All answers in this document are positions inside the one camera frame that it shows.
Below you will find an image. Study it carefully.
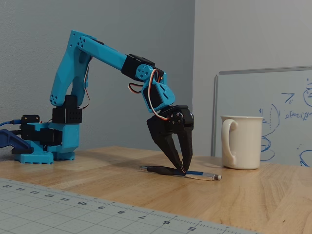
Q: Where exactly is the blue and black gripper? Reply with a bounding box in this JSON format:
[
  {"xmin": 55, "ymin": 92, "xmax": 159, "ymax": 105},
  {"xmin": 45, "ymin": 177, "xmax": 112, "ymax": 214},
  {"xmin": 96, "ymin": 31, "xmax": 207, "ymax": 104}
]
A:
[{"xmin": 141, "ymin": 72, "xmax": 195, "ymax": 175}]

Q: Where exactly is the blue and black mechanical pencil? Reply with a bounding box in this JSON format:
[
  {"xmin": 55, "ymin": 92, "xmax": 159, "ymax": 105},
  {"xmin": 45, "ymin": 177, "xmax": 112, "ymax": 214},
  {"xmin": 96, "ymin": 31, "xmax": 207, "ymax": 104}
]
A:
[{"xmin": 139, "ymin": 165, "xmax": 222, "ymax": 181}]

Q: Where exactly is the cream ceramic mug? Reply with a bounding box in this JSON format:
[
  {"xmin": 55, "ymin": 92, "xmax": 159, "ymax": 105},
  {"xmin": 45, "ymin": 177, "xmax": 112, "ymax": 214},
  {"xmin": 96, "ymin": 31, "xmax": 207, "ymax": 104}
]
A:
[{"xmin": 220, "ymin": 115, "xmax": 264, "ymax": 170}]

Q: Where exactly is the whiteboard with blue drawings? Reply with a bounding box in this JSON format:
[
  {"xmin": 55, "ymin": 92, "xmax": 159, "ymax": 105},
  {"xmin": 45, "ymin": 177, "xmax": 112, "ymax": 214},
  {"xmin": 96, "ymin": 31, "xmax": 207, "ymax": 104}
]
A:
[{"xmin": 211, "ymin": 65, "xmax": 312, "ymax": 168}]

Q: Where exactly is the grey cutting mat with ruler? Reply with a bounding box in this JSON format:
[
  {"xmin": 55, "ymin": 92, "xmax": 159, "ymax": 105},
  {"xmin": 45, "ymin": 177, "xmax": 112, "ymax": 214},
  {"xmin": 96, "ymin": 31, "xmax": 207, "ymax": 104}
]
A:
[{"xmin": 0, "ymin": 177, "xmax": 263, "ymax": 234}]

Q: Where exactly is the dark blue table clamp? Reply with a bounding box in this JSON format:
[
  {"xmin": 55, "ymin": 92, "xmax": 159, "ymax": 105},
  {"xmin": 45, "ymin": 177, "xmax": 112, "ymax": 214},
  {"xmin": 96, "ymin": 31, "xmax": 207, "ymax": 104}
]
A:
[{"xmin": 0, "ymin": 129, "xmax": 34, "ymax": 155}]

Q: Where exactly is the blue usb cable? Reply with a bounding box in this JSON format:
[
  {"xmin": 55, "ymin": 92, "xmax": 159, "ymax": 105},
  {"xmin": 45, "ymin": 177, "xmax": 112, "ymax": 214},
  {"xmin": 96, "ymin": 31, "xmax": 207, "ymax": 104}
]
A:
[{"xmin": 0, "ymin": 119, "xmax": 22, "ymax": 127}]

